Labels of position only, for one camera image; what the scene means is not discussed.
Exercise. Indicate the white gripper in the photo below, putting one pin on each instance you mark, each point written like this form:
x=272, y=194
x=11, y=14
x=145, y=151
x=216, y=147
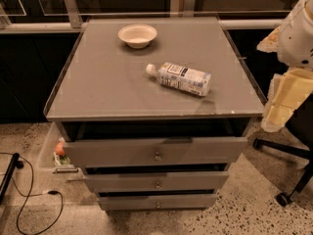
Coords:
x=295, y=39

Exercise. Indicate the grey drawer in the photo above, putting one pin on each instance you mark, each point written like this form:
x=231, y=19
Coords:
x=146, y=152
x=140, y=182
x=160, y=202

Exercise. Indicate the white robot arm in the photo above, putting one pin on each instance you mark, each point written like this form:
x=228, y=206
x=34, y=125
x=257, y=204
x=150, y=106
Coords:
x=292, y=41

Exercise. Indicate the grey top drawer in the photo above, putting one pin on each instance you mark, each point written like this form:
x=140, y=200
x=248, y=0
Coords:
x=146, y=152

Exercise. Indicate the grey drawer cabinet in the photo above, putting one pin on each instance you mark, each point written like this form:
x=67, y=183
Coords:
x=105, y=93

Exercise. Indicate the grey bottom drawer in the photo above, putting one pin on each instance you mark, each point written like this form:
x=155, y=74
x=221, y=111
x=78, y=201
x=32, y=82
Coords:
x=160, y=202

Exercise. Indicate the black office chair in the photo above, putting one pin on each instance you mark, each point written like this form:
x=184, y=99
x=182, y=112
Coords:
x=299, y=125

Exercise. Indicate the clear plastic water bottle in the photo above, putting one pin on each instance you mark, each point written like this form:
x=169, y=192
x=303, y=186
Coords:
x=182, y=78

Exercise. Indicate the white paper bowl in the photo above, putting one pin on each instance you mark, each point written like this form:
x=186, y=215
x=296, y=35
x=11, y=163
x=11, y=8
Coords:
x=137, y=36

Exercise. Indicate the orange round object in bin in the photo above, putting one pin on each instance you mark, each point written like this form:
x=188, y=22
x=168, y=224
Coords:
x=59, y=150

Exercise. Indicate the green white packet in bin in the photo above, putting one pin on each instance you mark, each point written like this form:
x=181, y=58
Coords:
x=61, y=160

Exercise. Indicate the black bar on floor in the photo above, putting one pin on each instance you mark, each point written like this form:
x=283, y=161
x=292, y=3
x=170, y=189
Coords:
x=8, y=174

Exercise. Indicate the left metal bracket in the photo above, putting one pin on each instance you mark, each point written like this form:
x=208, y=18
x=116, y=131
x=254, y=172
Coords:
x=73, y=13

